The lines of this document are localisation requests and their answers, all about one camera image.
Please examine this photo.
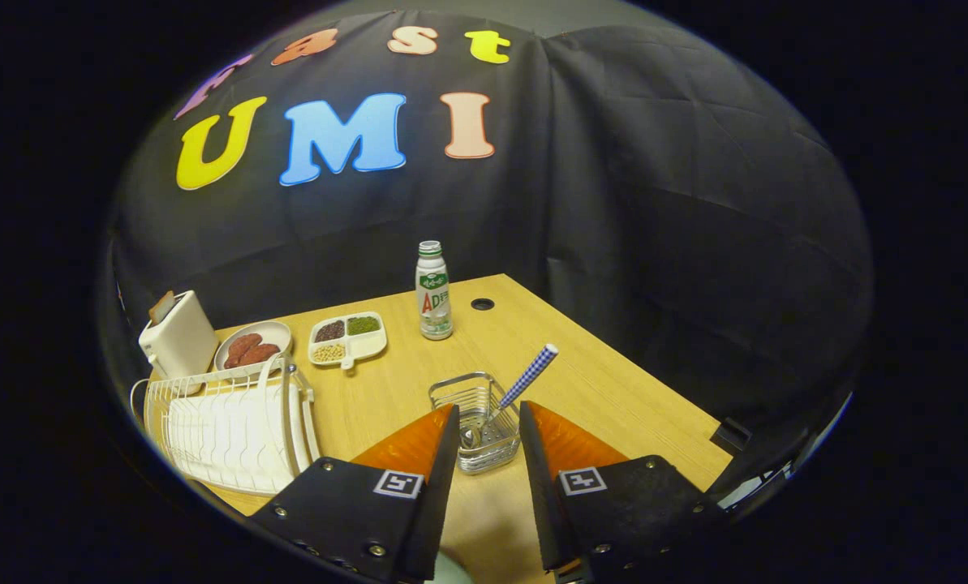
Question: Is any white wire dish rack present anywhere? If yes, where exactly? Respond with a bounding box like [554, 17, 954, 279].
[131, 353, 322, 497]

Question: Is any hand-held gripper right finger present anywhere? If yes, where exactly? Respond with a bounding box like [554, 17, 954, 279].
[518, 400, 732, 584]

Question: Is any white drip tray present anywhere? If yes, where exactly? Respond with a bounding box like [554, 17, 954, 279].
[163, 381, 310, 496]

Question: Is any white toaster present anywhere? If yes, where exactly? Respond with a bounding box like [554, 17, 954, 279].
[138, 290, 219, 382]

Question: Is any metal wire basket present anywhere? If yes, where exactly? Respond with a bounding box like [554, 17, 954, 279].
[428, 371, 523, 475]

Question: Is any white divided tray with grains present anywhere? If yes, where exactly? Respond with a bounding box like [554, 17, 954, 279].
[308, 311, 389, 371]

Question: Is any white drink bottle green label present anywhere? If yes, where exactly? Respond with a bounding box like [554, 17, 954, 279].
[415, 240, 454, 341]

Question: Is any pale green plate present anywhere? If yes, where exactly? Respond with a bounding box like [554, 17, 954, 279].
[431, 552, 476, 584]

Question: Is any grey plate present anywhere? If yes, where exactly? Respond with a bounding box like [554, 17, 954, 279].
[213, 320, 294, 372]

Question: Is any spoon with blue checked handle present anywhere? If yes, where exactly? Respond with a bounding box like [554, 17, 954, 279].
[459, 343, 560, 451]

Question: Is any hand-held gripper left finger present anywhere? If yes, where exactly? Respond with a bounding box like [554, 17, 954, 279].
[248, 403, 462, 584]

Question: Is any small black block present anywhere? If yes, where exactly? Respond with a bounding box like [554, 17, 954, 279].
[709, 417, 754, 455]

